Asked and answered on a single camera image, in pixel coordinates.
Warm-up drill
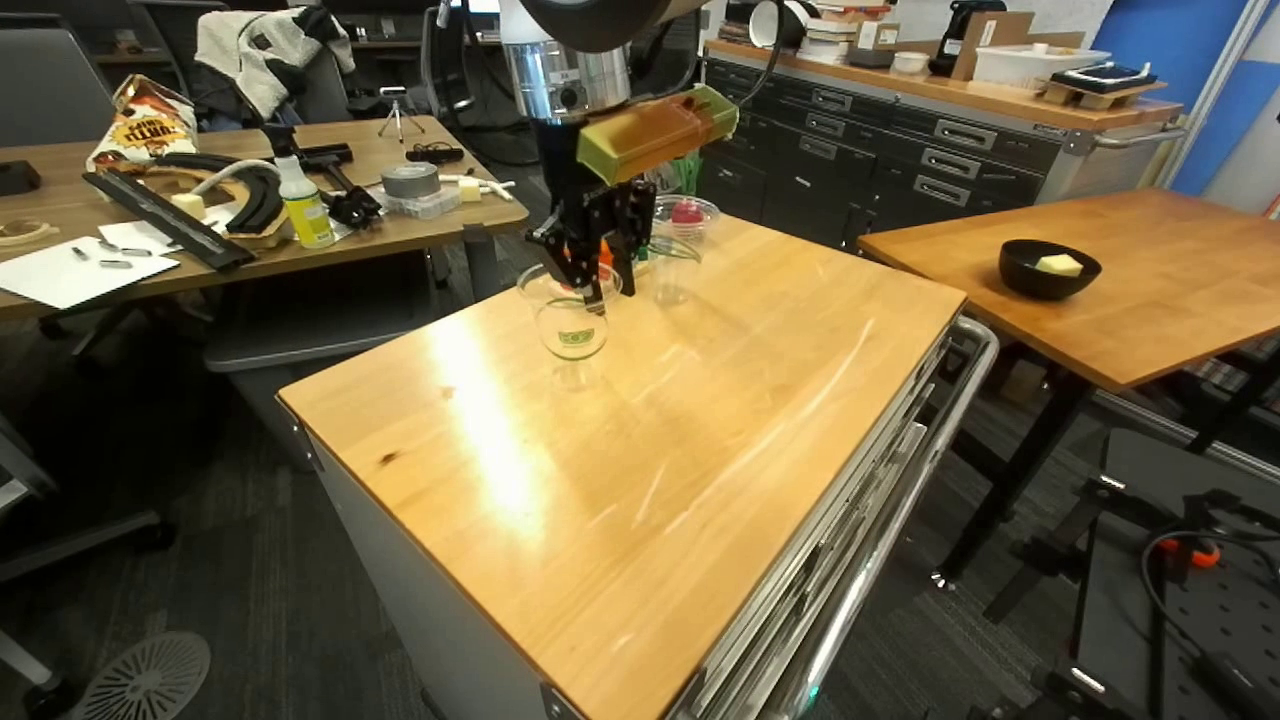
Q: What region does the grey metal platform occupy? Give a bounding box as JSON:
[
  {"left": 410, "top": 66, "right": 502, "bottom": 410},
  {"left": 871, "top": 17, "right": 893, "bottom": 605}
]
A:
[{"left": 1076, "top": 424, "right": 1280, "bottom": 720}]

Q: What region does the white paper sheet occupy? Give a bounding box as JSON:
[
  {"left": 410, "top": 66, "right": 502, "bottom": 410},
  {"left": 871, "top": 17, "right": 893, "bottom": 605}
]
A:
[{"left": 0, "top": 231, "right": 184, "bottom": 316}]

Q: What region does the white tray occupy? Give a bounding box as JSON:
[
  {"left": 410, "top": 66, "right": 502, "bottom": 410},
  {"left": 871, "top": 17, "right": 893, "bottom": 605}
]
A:
[{"left": 973, "top": 40, "right": 1114, "bottom": 96}]

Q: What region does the white hose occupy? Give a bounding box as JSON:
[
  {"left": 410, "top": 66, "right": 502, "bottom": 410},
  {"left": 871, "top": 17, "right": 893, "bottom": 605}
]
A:
[{"left": 164, "top": 154, "right": 293, "bottom": 238}]

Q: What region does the black bowl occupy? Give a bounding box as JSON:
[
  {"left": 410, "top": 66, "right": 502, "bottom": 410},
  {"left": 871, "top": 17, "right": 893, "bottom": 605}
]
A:
[{"left": 997, "top": 234, "right": 1108, "bottom": 304}]

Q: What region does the green and brown held object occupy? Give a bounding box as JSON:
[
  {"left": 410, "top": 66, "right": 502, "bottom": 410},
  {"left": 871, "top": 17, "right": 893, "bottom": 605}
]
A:
[{"left": 572, "top": 80, "right": 744, "bottom": 189}]

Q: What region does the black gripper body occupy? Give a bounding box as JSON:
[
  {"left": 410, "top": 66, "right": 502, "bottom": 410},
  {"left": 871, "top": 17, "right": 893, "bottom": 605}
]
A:
[{"left": 524, "top": 114, "right": 662, "bottom": 250}]

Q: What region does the grey drawer cabinet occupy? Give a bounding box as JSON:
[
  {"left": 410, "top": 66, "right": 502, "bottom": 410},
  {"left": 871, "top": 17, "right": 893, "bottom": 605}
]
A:
[{"left": 697, "top": 34, "right": 1192, "bottom": 250}]

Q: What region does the long wooden desk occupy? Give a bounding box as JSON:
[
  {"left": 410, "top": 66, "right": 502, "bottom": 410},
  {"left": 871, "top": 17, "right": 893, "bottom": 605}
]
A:
[{"left": 0, "top": 113, "right": 534, "bottom": 404}]

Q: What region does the grey tape roll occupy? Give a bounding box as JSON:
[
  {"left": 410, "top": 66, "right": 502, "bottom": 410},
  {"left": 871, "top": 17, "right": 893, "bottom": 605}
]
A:
[{"left": 377, "top": 154, "right": 447, "bottom": 216}]

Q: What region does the white cloth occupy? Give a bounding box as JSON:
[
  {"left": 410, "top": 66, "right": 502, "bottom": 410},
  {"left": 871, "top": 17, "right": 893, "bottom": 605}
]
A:
[{"left": 194, "top": 3, "right": 360, "bottom": 118}]

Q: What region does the bottle with yellow liquid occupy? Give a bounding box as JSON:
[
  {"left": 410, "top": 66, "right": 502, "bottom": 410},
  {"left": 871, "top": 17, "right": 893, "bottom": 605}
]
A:
[{"left": 277, "top": 150, "right": 340, "bottom": 250}]

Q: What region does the clear plastic cup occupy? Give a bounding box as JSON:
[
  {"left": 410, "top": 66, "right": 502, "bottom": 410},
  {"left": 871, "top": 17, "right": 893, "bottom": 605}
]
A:
[
  {"left": 652, "top": 192, "right": 727, "bottom": 274},
  {"left": 518, "top": 260, "right": 615, "bottom": 368},
  {"left": 652, "top": 192, "right": 727, "bottom": 279}
]

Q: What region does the chrome cart handle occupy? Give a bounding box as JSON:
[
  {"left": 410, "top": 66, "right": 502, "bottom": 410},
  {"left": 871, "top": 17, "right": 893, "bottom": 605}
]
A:
[{"left": 785, "top": 316, "right": 1006, "bottom": 720}]

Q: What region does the chips bag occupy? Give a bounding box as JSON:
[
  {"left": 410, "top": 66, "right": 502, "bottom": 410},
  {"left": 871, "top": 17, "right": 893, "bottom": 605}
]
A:
[{"left": 84, "top": 72, "right": 200, "bottom": 175}]

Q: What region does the wooden side table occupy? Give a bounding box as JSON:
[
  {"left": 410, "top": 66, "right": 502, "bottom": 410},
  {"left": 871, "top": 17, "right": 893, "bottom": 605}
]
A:
[{"left": 855, "top": 183, "right": 1280, "bottom": 631}]

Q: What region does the orange clamp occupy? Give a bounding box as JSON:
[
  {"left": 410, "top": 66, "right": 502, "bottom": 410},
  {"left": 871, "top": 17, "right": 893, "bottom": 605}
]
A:
[{"left": 1149, "top": 531, "right": 1226, "bottom": 581}]

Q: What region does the grey chair base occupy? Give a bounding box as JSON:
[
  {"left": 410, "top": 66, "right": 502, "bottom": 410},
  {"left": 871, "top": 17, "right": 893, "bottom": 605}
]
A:
[{"left": 0, "top": 410, "right": 215, "bottom": 720}]

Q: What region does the long black tool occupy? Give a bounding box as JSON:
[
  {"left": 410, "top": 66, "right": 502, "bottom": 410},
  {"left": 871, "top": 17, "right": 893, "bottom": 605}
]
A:
[{"left": 84, "top": 163, "right": 258, "bottom": 272}]

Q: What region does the grey tool cart body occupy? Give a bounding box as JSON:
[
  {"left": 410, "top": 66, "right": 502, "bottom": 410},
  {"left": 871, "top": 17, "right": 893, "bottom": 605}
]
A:
[{"left": 277, "top": 296, "right": 1006, "bottom": 720}]

